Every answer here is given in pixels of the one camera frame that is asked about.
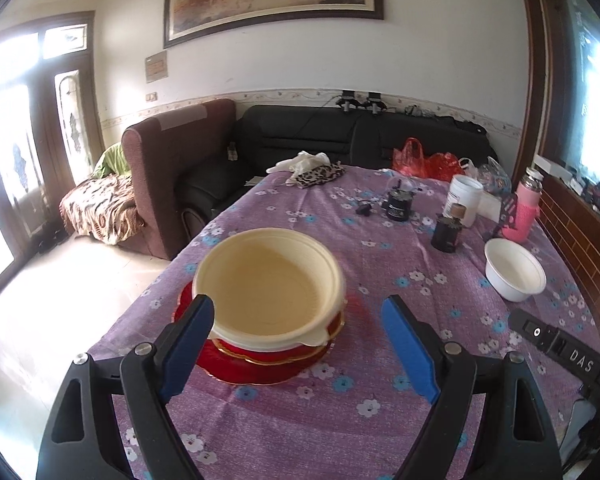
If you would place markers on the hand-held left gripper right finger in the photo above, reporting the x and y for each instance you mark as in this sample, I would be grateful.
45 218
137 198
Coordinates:
410 350

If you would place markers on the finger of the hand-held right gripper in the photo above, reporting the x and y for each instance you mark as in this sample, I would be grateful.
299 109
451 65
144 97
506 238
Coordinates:
555 342

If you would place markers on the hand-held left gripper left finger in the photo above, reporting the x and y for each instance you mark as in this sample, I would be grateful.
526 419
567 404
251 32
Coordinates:
190 345

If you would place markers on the red gold-rimmed plate with label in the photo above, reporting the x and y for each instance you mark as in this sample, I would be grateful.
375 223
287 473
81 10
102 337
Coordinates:
237 351

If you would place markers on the large red scalloped plate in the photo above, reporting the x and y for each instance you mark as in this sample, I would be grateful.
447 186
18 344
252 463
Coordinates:
260 375

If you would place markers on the cream ribbed bowl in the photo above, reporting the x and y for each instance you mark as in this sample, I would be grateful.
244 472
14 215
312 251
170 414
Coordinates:
270 285

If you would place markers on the small white bowl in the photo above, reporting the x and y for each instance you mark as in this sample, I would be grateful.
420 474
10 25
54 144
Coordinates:
515 270

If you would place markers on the purple floral tablecloth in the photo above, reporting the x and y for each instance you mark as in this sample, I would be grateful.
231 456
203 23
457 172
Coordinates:
360 260

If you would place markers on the black grinder with brown cap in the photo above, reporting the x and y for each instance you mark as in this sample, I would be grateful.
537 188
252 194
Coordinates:
447 232

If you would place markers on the black perforated stand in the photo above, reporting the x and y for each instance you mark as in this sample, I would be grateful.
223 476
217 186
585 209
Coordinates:
505 215

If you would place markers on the pink bottle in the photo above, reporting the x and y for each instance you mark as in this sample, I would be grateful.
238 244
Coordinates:
525 207

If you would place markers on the black round device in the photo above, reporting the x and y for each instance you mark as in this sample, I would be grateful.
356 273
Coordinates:
399 207

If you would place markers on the small black gadget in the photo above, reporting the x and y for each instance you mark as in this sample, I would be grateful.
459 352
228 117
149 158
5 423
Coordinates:
364 208

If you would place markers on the brown patterned blanket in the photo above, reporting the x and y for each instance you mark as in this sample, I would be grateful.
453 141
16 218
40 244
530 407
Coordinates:
105 205

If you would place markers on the white jar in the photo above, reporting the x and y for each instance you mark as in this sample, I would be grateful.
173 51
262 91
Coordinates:
467 195

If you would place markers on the brown armchair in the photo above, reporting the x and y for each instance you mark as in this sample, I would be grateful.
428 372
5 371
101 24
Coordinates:
165 180

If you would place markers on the white box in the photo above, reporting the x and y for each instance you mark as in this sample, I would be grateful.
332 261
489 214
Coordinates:
555 167

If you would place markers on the clear patterned plastic bag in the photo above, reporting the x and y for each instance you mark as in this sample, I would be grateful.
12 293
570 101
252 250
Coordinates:
495 177

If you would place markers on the red plastic bag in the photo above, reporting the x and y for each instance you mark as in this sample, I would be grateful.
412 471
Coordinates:
415 160

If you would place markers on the leopard print cloth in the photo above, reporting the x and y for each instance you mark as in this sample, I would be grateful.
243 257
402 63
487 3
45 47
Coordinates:
320 175

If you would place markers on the green cloth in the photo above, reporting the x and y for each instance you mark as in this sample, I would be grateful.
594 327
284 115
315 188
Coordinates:
112 160

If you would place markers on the black leather sofa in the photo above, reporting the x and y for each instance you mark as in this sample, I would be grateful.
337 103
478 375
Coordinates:
300 130

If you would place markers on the wooden glass door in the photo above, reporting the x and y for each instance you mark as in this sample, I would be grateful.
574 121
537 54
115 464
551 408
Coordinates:
45 125

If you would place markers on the black clamp mount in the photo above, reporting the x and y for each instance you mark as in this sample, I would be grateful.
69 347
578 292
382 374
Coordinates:
375 102
347 101

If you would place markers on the wall plaque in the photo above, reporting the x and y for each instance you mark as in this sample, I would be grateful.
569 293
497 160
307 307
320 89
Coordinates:
156 66

